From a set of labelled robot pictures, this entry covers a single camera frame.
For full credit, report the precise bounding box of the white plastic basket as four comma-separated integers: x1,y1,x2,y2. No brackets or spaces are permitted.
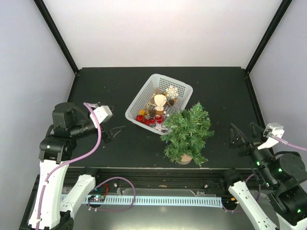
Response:
125,74,193,135

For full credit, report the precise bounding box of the white wooden snowflake ornament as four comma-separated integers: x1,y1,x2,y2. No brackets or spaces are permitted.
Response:
165,85,179,99

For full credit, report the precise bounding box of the silver star ornament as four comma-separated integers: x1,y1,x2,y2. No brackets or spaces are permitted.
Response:
153,122,169,133

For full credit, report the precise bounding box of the wooden bauble ornament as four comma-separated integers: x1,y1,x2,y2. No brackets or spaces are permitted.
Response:
153,94,167,115

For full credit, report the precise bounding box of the gold gift box ornament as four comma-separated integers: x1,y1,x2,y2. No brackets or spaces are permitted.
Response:
139,109,147,116

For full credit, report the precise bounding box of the small circuit board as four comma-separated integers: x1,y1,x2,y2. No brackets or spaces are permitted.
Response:
88,195,106,203

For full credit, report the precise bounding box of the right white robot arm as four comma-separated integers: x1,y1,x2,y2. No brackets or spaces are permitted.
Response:
218,123,307,230

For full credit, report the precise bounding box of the brown pine cone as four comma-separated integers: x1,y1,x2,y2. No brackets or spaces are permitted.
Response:
148,109,156,117
167,99,175,106

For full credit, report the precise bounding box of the red gift box ornament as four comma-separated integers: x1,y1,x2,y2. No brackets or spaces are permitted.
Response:
136,115,145,123

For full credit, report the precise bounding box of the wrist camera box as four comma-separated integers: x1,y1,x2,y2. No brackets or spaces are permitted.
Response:
257,123,285,150
93,107,113,124

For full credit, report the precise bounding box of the small green christmas tree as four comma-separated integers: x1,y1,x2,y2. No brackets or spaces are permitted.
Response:
160,102,214,167

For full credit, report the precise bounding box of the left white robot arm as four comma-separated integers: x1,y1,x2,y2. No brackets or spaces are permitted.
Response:
27,102,123,230

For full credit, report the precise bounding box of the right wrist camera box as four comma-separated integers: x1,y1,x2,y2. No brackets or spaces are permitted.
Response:
257,123,285,150

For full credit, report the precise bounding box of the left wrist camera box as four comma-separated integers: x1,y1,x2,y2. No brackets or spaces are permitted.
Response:
93,107,113,124

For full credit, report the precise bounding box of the light blue cable duct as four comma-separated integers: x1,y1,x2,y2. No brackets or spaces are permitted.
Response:
83,195,223,208

